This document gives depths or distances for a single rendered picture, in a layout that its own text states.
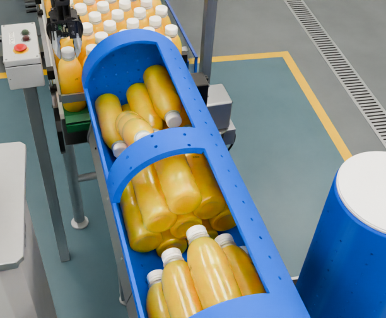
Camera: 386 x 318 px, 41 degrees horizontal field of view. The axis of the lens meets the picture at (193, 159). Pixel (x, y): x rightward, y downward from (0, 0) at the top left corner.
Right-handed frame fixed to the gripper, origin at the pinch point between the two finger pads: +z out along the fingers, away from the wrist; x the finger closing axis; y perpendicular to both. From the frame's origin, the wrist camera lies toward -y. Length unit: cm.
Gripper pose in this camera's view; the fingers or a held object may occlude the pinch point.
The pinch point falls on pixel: (67, 52)
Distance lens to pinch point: 155.3
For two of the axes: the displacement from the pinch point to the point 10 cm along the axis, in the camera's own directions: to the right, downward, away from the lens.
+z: -0.6, 7.2, 6.9
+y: 2.8, 6.8, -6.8
